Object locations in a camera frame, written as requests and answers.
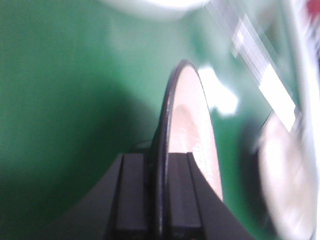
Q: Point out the green circular conveyor belt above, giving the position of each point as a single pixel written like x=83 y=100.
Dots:
x=82 y=81

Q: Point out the beige plate with black rim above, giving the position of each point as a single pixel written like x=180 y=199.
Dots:
x=184 y=126

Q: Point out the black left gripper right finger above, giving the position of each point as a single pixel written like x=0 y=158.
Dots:
x=195 y=210

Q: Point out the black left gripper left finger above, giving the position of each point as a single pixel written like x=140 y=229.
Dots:
x=114 y=209

